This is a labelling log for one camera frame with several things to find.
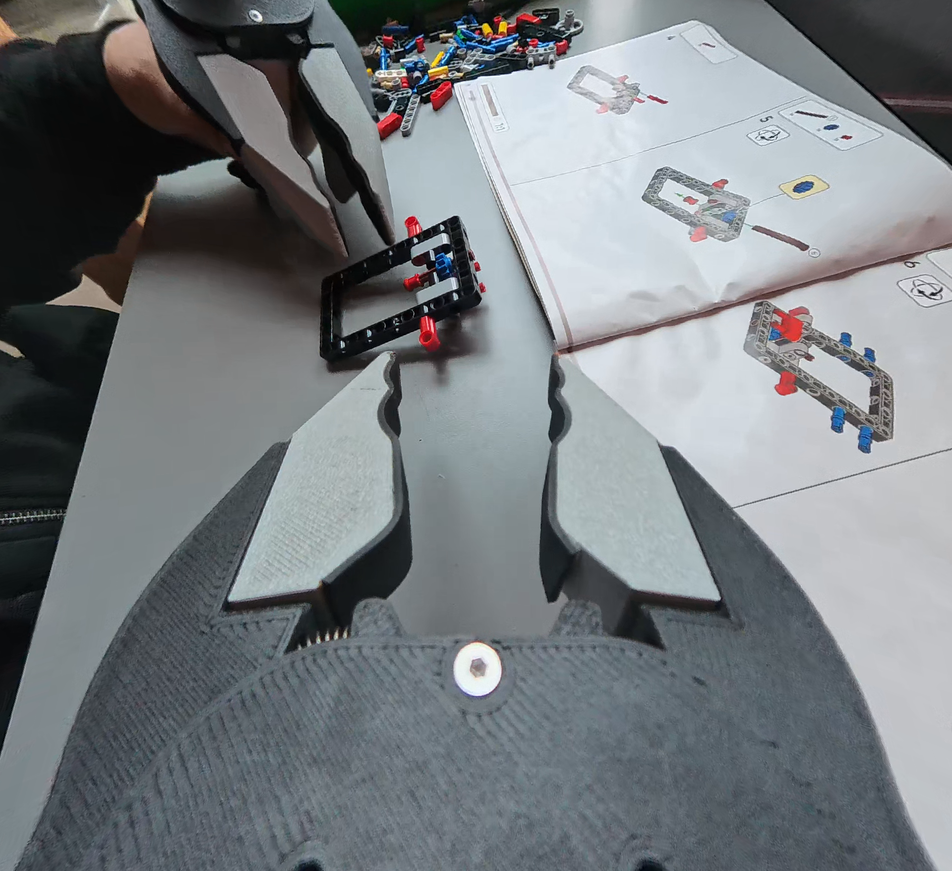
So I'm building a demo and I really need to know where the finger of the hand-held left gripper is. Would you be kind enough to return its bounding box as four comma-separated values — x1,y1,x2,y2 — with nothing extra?
296,0,397,245
195,52,351,260

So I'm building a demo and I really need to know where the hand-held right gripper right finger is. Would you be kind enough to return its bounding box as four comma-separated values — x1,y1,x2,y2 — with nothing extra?
539,354,722,624

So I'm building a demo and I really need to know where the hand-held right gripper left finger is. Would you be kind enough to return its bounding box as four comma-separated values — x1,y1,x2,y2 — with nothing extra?
227,352,414,609

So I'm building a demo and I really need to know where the black lego frame assembly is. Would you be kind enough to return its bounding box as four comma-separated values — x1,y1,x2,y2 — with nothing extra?
320,215,489,365

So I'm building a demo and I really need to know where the person's left forearm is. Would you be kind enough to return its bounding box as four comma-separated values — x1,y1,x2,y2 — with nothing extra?
0,23,162,308

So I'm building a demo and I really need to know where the pile of loose lego pieces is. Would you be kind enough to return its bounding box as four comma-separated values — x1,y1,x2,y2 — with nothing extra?
362,0,586,141

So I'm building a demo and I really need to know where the lego instruction booklet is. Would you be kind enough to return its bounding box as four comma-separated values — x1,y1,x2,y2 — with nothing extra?
454,19,952,871

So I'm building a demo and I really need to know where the black lego car box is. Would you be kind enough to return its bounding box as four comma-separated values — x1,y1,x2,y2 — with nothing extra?
715,0,952,167

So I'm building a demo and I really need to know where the person's left hand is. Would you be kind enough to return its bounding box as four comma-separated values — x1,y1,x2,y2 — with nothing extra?
103,18,259,167

